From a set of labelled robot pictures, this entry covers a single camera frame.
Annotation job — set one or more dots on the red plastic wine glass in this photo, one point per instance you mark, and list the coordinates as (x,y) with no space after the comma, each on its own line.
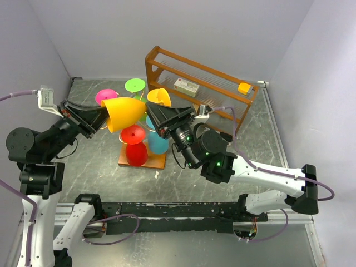
(135,151)

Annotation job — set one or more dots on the green plastic wine glass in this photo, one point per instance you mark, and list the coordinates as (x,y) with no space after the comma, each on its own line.
(136,87)

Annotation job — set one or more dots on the orange plastic wine glass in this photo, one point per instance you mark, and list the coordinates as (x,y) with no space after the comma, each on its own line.
(126,111)

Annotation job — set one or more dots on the pink plastic wine glass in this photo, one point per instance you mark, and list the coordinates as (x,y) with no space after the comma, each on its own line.
(105,94)

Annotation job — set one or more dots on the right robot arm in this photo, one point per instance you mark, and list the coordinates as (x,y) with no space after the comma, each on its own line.
(205,149)

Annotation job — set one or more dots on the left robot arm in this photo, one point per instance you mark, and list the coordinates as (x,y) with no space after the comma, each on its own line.
(41,177)

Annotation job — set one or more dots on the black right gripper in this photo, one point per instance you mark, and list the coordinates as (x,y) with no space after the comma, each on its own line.
(167,119)

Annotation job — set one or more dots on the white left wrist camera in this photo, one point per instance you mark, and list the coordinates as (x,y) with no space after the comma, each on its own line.
(45,100)

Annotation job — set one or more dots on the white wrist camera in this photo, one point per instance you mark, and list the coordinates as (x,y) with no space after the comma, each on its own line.
(202,111)
(45,100)

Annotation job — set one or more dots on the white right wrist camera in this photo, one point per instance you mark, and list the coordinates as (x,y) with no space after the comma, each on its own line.
(202,111)

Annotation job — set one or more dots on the aluminium frame rail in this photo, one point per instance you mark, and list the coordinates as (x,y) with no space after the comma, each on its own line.
(263,88)

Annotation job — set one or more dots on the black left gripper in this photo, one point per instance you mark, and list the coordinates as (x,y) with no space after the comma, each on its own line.
(85,118)

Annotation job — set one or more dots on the wooden rack base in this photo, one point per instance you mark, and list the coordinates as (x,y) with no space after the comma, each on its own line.
(154,161)

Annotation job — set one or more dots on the blue plastic wine glass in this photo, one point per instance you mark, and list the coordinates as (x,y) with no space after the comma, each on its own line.
(157,144)

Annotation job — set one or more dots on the small white card box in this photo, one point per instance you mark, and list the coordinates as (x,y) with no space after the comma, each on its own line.
(186,87)

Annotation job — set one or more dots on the wooden shelf rack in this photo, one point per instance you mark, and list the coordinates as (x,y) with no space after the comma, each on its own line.
(217,89)

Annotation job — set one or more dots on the gold wire glass rack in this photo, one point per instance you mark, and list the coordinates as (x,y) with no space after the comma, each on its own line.
(140,122)

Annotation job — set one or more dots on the yellow grey box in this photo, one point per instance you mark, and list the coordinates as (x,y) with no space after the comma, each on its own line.
(245,88)

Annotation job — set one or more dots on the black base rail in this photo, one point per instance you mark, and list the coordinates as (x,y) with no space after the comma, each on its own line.
(144,217)

